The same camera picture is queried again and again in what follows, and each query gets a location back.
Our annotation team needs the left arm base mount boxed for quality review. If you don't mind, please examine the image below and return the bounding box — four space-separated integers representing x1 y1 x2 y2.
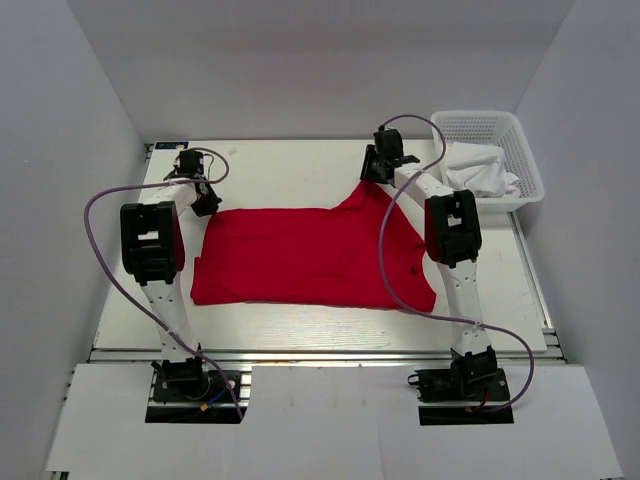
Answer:
145 359 242 425

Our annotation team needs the white plastic basket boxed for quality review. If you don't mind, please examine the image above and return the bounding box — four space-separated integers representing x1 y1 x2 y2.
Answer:
431 110 545 213

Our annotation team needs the aluminium table rail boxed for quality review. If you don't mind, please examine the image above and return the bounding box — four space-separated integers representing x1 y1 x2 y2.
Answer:
87 349 571 365

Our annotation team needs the blue label sticker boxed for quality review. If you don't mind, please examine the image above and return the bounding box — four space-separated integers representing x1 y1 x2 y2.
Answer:
154 141 188 150

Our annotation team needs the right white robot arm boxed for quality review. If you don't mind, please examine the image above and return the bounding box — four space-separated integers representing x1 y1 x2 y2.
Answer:
361 126 498 403

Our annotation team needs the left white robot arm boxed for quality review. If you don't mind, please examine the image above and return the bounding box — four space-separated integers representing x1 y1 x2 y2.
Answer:
120 147 221 399

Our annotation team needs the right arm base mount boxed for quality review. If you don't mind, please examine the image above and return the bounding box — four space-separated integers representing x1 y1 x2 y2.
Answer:
407 368 514 426

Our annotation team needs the white crumpled t shirt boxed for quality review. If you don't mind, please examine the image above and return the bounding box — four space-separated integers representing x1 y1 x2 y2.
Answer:
440 142 521 198

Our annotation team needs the red t shirt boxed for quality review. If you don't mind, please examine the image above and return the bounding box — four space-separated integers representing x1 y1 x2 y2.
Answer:
191 182 437 312

